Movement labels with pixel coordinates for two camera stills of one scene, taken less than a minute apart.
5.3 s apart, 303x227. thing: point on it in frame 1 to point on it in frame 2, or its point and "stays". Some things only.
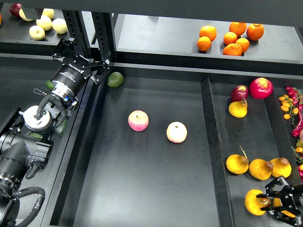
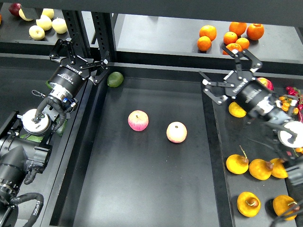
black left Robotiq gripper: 71,75 stays
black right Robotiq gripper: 289,195 to 249,91
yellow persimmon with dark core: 254,204 to 248,204
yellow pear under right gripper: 238,109 stays
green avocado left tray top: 49,84 stays
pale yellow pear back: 49,12 stays
